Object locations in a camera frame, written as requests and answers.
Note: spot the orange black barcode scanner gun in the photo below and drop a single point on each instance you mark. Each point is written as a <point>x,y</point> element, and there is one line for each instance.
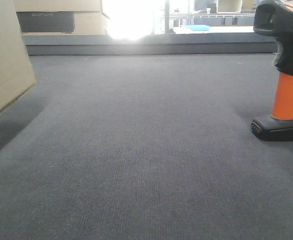
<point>274,18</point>

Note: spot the upper stacked cardboard box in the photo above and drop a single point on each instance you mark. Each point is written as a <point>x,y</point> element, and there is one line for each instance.
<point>57,5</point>

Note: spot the brown cardboard package box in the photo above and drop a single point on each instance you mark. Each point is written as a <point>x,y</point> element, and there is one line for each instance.
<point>16,73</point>

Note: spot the white background table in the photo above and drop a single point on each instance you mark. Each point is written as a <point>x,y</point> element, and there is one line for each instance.
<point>215,29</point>

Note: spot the grey vertical pillar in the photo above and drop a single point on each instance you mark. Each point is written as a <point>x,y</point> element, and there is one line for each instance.
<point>166,16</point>

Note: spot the blue flat tray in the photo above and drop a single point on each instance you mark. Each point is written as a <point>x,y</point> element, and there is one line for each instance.
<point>197,27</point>

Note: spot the grey raised table border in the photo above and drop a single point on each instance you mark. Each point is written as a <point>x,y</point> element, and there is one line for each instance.
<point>163,44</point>

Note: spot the beige box on shelf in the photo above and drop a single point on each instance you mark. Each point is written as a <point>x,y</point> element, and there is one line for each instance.
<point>229,6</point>

